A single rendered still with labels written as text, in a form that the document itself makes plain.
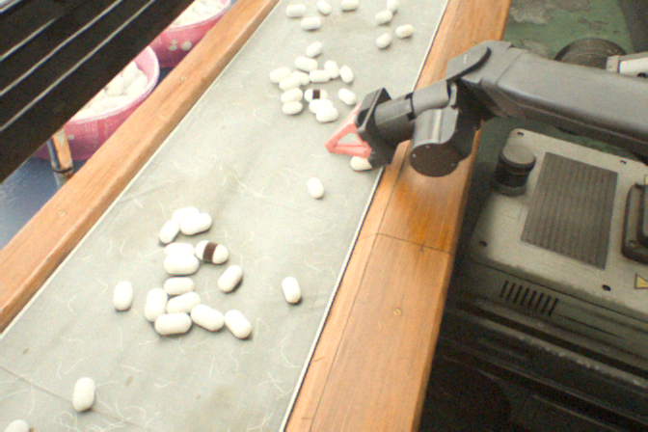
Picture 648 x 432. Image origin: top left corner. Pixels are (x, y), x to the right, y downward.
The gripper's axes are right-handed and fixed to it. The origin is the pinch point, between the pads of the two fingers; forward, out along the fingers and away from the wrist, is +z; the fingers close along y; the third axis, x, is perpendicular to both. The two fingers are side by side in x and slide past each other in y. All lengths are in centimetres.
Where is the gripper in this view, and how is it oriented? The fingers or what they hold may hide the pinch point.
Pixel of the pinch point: (332, 146)
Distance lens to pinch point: 92.9
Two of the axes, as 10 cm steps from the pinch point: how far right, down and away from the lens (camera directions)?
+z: -7.9, 2.6, 5.6
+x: 5.4, 7.4, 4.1
